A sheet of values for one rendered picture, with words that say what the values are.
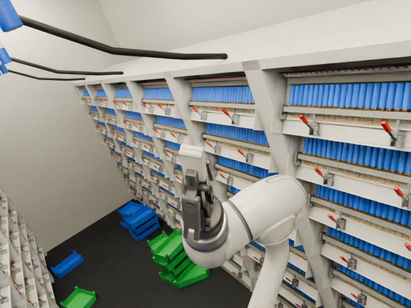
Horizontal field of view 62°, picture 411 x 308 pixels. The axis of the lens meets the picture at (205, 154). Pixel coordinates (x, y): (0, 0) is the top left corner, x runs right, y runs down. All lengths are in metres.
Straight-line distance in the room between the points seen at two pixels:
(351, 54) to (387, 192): 0.42
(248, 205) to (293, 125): 0.55
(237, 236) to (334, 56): 0.52
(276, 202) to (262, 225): 0.06
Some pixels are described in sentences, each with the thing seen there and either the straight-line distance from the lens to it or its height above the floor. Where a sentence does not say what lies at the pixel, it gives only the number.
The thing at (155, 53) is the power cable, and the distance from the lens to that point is 1.29.
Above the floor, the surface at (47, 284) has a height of 0.14.
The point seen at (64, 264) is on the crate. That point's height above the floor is 0.01.
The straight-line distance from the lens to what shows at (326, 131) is 1.12.
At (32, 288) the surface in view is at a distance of 3.22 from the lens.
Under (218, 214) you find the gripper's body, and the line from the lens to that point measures 0.61.
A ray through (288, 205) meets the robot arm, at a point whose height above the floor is 1.51.
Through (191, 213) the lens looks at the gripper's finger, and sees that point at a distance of 0.51.
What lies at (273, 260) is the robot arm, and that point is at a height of 1.37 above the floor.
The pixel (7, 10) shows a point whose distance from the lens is 1.19.
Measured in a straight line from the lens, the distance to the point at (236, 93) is 1.46.
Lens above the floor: 1.93
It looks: 21 degrees down
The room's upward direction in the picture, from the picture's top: 23 degrees counter-clockwise
